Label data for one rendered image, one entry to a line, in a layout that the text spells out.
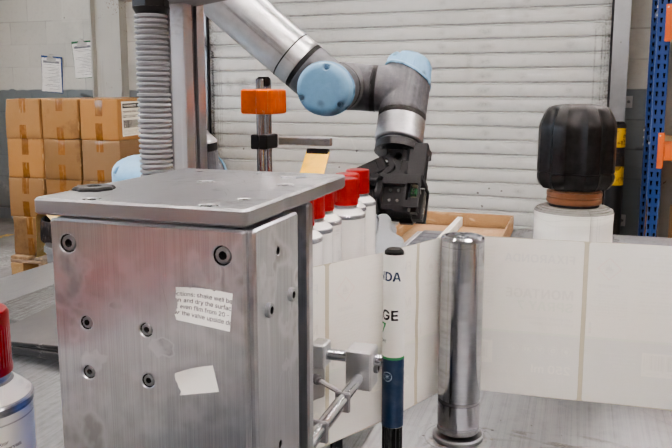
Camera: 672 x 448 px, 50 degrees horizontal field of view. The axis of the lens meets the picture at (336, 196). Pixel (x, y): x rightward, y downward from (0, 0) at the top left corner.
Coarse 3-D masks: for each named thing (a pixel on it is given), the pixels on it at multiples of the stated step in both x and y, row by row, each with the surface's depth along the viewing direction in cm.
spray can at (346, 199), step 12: (348, 180) 88; (336, 192) 89; (348, 192) 88; (336, 204) 89; (348, 204) 89; (348, 216) 88; (360, 216) 89; (348, 228) 88; (360, 228) 89; (348, 240) 88; (360, 240) 89; (348, 252) 89; (360, 252) 90
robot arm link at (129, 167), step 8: (120, 160) 111; (128, 160) 110; (136, 160) 110; (120, 168) 107; (128, 168) 106; (136, 168) 106; (112, 176) 108; (120, 176) 106; (128, 176) 106; (136, 176) 105
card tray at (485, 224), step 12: (432, 216) 195; (444, 216) 194; (456, 216) 193; (468, 216) 192; (480, 216) 190; (492, 216) 189; (504, 216) 188; (396, 228) 174; (408, 228) 186; (420, 228) 189; (432, 228) 189; (444, 228) 189; (468, 228) 189; (480, 228) 189; (492, 228) 189; (504, 228) 189
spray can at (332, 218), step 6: (330, 198) 85; (330, 204) 85; (330, 210) 85; (330, 216) 85; (336, 216) 85; (330, 222) 84; (336, 222) 85; (336, 228) 85; (336, 234) 85; (336, 240) 85; (336, 246) 85; (336, 252) 85; (336, 258) 85
